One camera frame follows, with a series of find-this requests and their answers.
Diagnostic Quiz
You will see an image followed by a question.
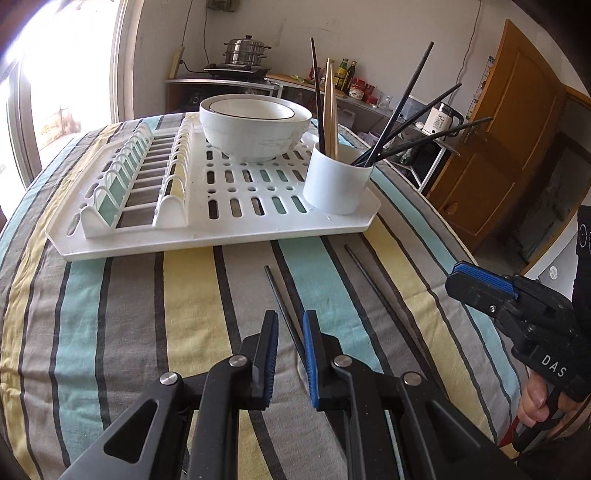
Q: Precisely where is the white plastic dish rack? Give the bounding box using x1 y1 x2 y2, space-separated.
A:
45 113 382 263

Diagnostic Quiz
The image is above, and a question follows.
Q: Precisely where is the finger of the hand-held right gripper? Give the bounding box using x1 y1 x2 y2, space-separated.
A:
445 273 571 340
455 261 539 301

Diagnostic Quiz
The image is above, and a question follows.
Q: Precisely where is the black chopstick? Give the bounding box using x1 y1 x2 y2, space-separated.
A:
355 41 435 166
310 38 328 154
362 83 463 166
369 117 495 166
264 265 308 354
344 244 416 352

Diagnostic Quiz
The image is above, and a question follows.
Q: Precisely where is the large white bowl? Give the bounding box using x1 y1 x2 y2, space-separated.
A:
199 95 313 162

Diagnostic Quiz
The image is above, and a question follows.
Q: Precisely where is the steel steamer pot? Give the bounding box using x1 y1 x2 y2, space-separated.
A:
222 34 273 66

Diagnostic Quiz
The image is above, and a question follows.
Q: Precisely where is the wooden door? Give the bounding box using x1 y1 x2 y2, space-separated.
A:
427 19 591 253

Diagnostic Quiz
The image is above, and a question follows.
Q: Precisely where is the wooden cutting board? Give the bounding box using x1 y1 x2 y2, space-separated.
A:
267 72 345 96

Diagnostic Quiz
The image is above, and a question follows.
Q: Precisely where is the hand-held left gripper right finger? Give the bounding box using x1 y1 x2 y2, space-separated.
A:
302 310 527 480

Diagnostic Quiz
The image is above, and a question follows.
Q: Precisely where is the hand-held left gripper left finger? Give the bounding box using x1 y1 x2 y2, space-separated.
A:
58 310 280 480

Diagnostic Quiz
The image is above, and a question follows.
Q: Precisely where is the white bowl black rim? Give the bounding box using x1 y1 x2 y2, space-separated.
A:
205 96 296 122

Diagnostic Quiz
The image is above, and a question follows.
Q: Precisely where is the white cup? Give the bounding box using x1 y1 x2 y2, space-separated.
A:
302 142 375 216

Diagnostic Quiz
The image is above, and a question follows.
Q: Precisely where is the wall calendar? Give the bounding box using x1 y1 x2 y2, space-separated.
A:
468 54 496 121

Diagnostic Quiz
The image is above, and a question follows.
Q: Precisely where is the wooden chopstick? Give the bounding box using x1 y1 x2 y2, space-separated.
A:
329 62 341 158
322 59 334 157

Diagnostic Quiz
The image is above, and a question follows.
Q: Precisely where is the sliding glass door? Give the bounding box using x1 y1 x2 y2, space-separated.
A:
0 0 136 195

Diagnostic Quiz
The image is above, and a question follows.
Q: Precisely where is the black induction cooker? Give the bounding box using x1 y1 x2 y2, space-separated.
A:
204 65 271 77

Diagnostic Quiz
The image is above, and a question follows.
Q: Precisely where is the person's right hand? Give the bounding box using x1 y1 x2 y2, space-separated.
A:
517 370 563 428

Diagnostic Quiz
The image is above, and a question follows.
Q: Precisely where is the striped tablecloth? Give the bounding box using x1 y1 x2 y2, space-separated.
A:
0 111 532 480

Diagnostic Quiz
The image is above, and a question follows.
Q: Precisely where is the white electric kettle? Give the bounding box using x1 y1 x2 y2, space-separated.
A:
427 102 464 136

